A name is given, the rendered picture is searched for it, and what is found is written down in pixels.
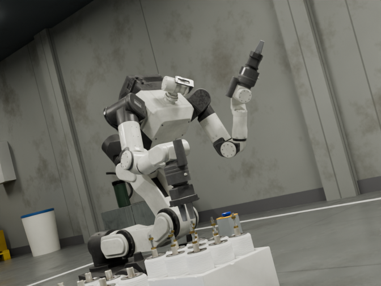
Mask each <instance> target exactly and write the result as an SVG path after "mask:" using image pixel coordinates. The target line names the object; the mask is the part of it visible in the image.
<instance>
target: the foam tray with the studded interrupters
mask: <svg viewBox="0 0 381 286"><path fill-rule="evenodd" d="M214 267H215V269H212V270H210V271H208V272H205V273H203V274H197V275H189V273H185V274H183V275H180V276H171V277H168V274H167V275H164V276H162V277H159V278H152V279H149V278H148V276H147V280H148V282H149V286H280V285H279V282H278V277H277V274H276V269H275V266H274V263H273V258H272V255H271V252H270V247H259V248H254V252H252V253H249V254H247V255H243V256H235V260H233V261H231V262H228V263H226V264H221V265H215V266H214Z"/></svg>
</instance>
